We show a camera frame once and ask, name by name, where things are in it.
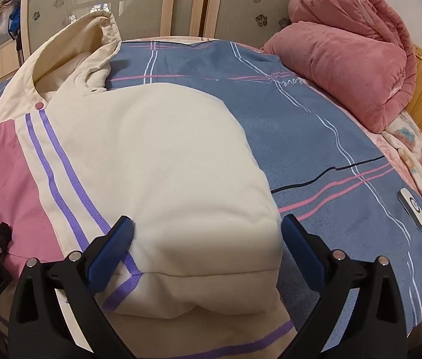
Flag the white and pink hooded jacket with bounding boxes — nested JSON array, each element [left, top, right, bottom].
[[0, 11, 294, 358]]

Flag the white remote device on bed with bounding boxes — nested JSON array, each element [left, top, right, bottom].
[[397, 188, 422, 229]]

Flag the blue striped bed sheet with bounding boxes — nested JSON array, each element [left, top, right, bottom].
[[0, 41, 422, 327]]

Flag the blue garment in wardrobe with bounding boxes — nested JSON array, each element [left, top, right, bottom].
[[8, 7, 21, 40]]

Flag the pink folded quilt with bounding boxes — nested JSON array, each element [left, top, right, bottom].
[[263, 0, 417, 134]]

